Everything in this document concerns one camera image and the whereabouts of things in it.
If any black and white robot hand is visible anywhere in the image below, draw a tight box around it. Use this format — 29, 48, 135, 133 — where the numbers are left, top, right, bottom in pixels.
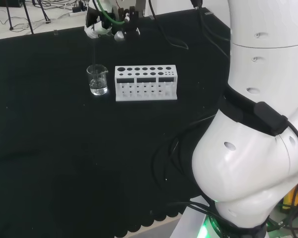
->
84, 0, 115, 39

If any clear glass rod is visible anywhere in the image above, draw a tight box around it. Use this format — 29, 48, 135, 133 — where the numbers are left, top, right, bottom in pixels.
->
92, 37, 98, 82

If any small glass beaker with water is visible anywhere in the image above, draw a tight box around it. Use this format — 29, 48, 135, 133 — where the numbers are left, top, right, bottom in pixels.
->
86, 64, 109, 96

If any white test tube rack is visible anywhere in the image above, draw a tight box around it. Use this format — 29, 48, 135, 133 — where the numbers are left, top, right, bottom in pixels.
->
114, 64, 178, 103

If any white power strip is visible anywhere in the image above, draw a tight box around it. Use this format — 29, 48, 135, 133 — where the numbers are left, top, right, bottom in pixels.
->
69, 1, 88, 17

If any black tripod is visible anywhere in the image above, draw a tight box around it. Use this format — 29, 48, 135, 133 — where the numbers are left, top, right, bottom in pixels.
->
3, 0, 52, 35

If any black bench cloth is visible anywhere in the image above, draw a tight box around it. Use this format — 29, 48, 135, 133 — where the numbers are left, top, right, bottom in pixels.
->
0, 11, 233, 238

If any pale base board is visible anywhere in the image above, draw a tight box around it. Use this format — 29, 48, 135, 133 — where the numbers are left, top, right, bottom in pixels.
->
172, 197, 210, 238

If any yellow stop button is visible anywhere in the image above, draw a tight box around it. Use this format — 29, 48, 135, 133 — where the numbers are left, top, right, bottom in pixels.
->
280, 176, 298, 212

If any green cable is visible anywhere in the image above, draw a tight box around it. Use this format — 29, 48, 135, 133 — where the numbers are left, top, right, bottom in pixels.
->
91, 0, 126, 25

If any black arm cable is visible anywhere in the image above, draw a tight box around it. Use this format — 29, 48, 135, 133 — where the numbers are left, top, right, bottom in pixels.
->
190, 0, 231, 60
148, 0, 189, 51

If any black cable bundle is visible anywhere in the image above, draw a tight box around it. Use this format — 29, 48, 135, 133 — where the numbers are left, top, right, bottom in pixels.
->
152, 113, 216, 199

